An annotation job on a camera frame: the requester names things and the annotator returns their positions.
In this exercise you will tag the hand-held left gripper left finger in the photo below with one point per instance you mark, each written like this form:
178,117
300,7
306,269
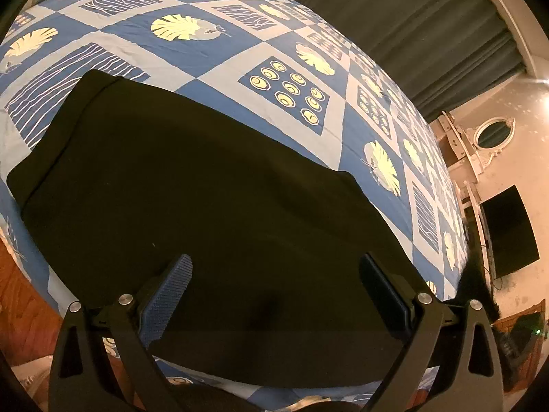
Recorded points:
171,296

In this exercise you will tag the black pants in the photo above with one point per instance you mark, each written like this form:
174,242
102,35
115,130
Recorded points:
206,206

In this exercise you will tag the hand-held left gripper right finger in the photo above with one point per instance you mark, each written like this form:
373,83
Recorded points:
384,296

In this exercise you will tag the white oval vanity mirror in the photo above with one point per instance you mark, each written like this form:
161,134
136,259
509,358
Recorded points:
493,134

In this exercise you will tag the white television stand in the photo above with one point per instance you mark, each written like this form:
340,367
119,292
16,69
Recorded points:
472,206

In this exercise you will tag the dark green curtain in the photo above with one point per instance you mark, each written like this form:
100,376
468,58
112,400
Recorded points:
407,30

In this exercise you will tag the cream dressing table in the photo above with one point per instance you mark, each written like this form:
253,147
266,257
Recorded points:
455,146

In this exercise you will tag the blue patterned bed sheet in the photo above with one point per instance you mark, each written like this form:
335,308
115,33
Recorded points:
240,47

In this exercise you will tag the black flat television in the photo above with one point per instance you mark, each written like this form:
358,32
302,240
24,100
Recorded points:
510,231

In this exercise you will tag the wooden cabinet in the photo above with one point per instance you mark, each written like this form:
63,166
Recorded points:
517,324

